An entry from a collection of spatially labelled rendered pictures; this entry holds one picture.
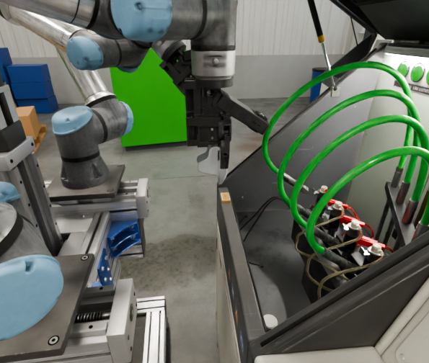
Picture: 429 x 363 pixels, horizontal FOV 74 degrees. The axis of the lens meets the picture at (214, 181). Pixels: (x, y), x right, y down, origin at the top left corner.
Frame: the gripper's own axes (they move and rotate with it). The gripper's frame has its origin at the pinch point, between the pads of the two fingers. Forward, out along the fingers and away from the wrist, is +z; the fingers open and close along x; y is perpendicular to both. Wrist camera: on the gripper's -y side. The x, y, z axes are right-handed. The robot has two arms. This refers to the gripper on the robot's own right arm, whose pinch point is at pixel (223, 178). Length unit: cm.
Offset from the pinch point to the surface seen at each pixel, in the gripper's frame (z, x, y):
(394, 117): -13.3, 4.8, -30.3
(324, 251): 10.0, 12.8, -18.0
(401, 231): 10.9, 7.2, -37.9
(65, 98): 109, -644, 290
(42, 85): 66, -552, 290
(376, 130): 3, -36, -57
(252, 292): 25.9, 7.5, -6.3
